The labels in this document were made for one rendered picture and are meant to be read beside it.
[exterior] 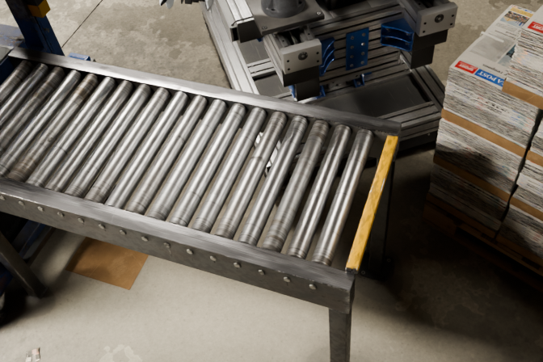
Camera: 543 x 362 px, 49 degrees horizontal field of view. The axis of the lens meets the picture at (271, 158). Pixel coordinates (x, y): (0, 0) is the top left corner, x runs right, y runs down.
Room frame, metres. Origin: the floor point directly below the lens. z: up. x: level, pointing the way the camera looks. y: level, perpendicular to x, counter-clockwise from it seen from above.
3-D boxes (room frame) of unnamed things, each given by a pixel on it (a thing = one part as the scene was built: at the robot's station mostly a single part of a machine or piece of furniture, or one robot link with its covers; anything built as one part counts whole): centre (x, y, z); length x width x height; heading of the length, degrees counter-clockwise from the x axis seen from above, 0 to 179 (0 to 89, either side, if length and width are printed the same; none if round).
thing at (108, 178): (1.20, 0.41, 0.77); 0.47 x 0.05 x 0.05; 154
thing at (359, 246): (0.87, -0.25, 0.81); 0.43 x 0.03 x 0.02; 154
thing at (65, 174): (1.26, 0.52, 0.77); 0.47 x 0.05 x 0.05; 154
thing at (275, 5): (1.72, -0.11, 0.87); 0.15 x 0.15 x 0.10
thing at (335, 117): (1.40, 0.23, 0.74); 1.34 x 0.05 x 0.12; 64
